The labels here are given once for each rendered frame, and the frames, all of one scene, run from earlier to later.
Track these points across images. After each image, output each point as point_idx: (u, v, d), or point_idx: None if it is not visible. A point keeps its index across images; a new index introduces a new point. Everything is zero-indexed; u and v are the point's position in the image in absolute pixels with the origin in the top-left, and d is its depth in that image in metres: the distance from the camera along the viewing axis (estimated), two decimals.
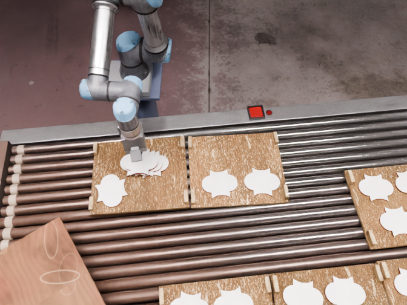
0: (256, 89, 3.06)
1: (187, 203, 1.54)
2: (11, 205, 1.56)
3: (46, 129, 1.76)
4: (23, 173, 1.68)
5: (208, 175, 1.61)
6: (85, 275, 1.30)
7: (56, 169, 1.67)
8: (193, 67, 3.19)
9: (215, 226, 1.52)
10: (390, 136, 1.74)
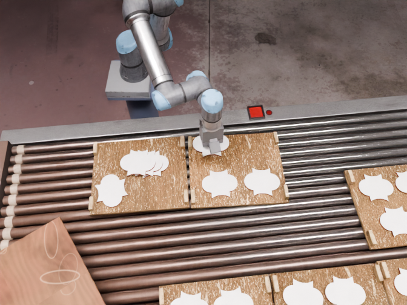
0: (256, 89, 3.06)
1: (187, 203, 1.54)
2: (11, 205, 1.56)
3: (46, 129, 1.76)
4: (23, 173, 1.68)
5: (208, 175, 1.61)
6: (85, 275, 1.30)
7: (56, 169, 1.67)
8: (193, 67, 3.19)
9: (215, 226, 1.52)
10: (390, 136, 1.74)
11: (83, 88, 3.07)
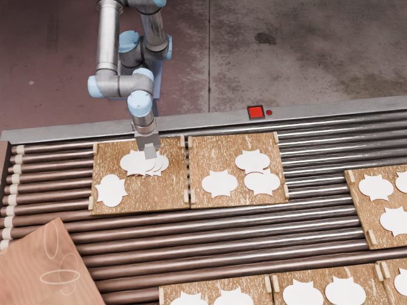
0: (256, 89, 3.06)
1: (187, 203, 1.54)
2: (11, 205, 1.56)
3: (46, 129, 1.76)
4: (23, 173, 1.68)
5: (208, 175, 1.61)
6: (85, 275, 1.30)
7: (56, 169, 1.67)
8: (193, 67, 3.19)
9: (215, 226, 1.52)
10: (390, 136, 1.74)
11: (83, 88, 3.07)
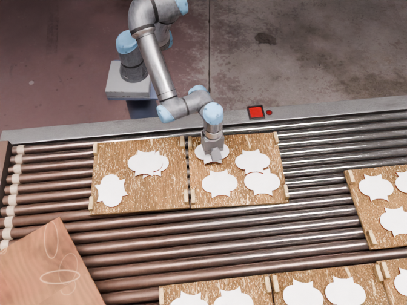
0: (256, 89, 3.06)
1: (187, 203, 1.54)
2: (11, 205, 1.56)
3: (46, 129, 1.76)
4: (23, 173, 1.68)
5: (208, 175, 1.61)
6: (85, 275, 1.30)
7: (56, 169, 1.67)
8: (193, 67, 3.19)
9: (215, 226, 1.52)
10: (390, 136, 1.74)
11: (83, 88, 3.07)
